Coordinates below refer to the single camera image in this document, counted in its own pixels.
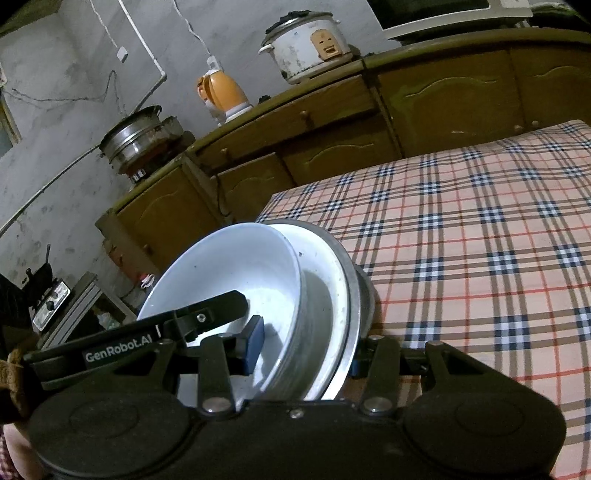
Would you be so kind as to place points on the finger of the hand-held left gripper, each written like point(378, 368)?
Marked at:
point(212, 309)

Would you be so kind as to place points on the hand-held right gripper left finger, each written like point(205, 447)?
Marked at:
point(256, 344)

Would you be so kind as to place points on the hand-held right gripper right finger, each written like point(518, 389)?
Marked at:
point(381, 362)

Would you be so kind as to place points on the bluish white deep bowl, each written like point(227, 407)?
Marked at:
point(221, 277)

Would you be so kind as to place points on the deep steel bowl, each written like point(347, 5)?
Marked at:
point(354, 295)

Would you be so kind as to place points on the white speckled bowl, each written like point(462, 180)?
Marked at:
point(323, 314)

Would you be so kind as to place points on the small gas stove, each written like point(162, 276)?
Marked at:
point(51, 304)

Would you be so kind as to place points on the black wok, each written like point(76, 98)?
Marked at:
point(39, 272)

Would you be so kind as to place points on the plaid tablecloth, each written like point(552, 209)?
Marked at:
point(461, 240)

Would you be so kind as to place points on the induction cooker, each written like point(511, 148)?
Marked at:
point(157, 164)

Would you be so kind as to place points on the steel steamer pot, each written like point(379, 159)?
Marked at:
point(134, 138)

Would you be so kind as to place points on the orange electric kettle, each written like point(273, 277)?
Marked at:
point(226, 97)

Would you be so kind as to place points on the white kettle plug socket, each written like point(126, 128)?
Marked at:
point(213, 62)

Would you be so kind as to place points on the wooden kitchen cabinet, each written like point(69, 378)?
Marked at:
point(438, 101)

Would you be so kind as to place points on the white rice cooker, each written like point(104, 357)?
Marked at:
point(304, 46)

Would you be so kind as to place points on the white microwave oven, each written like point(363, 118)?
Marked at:
point(438, 18)

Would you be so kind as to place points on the white wall switch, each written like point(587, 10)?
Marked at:
point(123, 54)

